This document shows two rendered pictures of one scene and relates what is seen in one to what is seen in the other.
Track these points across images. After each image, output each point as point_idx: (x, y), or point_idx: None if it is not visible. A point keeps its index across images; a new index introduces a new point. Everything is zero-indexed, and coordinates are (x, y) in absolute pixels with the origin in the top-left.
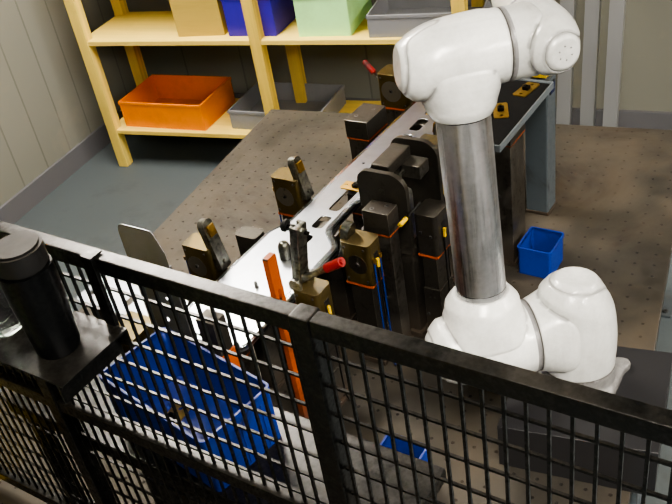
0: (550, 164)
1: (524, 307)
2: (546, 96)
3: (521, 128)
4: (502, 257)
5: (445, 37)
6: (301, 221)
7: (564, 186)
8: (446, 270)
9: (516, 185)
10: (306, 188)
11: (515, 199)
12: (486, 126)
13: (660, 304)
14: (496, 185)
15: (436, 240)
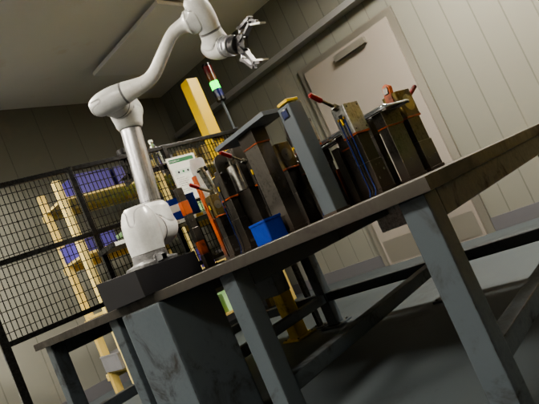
0: (310, 175)
1: None
2: (255, 121)
3: (250, 141)
4: (137, 188)
5: None
6: (200, 167)
7: (358, 203)
8: (234, 212)
9: (261, 179)
10: None
11: (264, 188)
12: (121, 134)
13: (198, 273)
14: (129, 158)
15: (217, 191)
